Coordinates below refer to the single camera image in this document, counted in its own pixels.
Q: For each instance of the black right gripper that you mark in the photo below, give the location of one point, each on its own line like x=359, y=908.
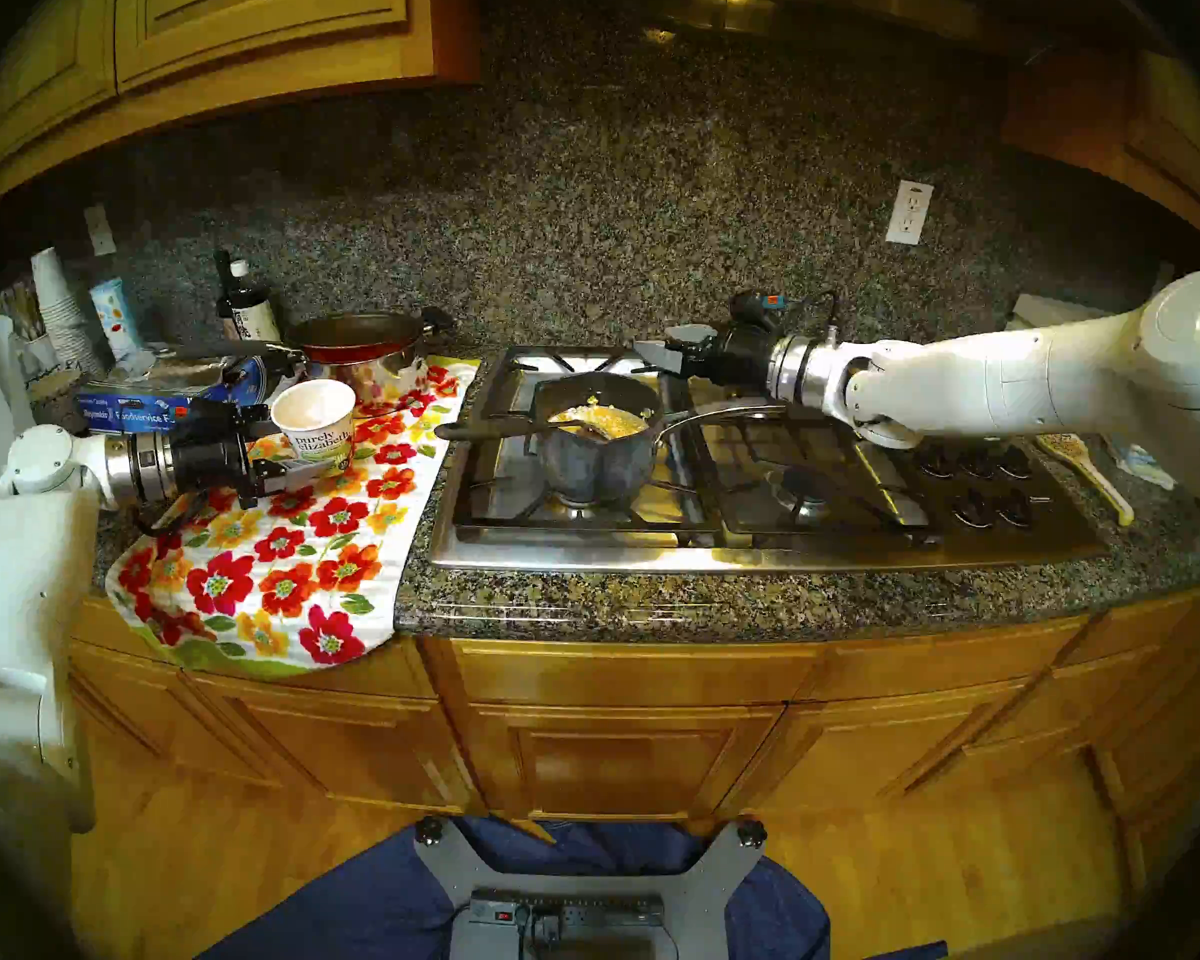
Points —
x=735, y=358

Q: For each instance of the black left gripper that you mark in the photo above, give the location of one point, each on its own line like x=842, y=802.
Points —
x=205, y=458

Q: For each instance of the white paper oats cup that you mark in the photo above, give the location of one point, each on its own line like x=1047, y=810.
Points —
x=318, y=433

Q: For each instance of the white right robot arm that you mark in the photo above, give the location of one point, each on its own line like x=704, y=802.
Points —
x=1010, y=388

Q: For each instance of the shiny steel pot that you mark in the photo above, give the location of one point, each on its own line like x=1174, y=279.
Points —
x=370, y=383

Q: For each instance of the yellow ceramic spoon rest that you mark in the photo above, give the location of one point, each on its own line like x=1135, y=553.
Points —
x=1060, y=448

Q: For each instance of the grain mix in saucepan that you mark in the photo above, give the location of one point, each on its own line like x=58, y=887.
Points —
x=615, y=423

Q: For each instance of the crumpled foil sheet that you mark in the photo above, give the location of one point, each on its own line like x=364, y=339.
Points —
x=175, y=368

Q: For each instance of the floral kitchen towel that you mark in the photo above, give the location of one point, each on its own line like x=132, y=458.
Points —
x=290, y=588

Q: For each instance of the dark bottle white cap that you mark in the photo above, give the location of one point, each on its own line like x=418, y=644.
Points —
x=257, y=318

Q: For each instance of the red frying pan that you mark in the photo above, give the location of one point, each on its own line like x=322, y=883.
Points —
x=360, y=338

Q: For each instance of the dark grey saucepan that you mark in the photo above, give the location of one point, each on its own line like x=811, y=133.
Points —
x=600, y=468

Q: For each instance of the blue foil sheet box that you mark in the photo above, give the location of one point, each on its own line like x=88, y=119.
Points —
x=130, y=413

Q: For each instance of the dark bottle black cap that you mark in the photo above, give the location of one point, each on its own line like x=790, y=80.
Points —
x=222, y=283

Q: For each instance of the stainless gas cooktop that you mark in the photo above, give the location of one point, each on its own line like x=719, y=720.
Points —
x=760, y=553

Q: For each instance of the patterned round canister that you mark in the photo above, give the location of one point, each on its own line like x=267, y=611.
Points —
x=55, y=398

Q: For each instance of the white paper cup stack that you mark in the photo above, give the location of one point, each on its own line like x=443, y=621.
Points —
x=65, y=313

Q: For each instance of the white cup with wooden sticks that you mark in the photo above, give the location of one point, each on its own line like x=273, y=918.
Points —
x=35, y=348

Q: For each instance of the black cooktop knob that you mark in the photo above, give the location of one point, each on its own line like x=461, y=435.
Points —
x=1016, y=509
x=980, y=461
x=970, y=509
x=1015, y=461
x=938, y=461

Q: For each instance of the white toaster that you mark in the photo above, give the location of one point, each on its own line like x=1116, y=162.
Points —
x=1050, y=311

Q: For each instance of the wooden base cabinet run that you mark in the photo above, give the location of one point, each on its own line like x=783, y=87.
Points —
x=610, y=758

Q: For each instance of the blue fabric cover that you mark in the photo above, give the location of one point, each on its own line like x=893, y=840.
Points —
x=360, y=898

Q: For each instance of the grey power strip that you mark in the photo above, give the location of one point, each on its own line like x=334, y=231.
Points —
x=590, y=910

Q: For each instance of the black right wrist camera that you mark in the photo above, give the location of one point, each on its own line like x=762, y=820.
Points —
x=755, y=310

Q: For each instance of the white wall outlet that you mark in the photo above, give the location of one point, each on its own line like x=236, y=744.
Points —
x=909, y=212

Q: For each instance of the black base plate knob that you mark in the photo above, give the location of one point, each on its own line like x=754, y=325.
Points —
x=751, y=834
x=428, y=831

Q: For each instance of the wooden wall cabinet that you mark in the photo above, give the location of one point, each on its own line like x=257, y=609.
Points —
x=1160, y=128
x=240, y=28

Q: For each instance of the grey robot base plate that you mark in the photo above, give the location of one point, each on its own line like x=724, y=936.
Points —
x=710, y=888

